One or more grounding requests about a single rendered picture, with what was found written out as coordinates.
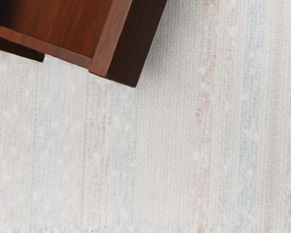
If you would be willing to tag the dark red-brown wooden drawer cabinet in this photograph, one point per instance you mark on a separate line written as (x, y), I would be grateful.
(70, 26)

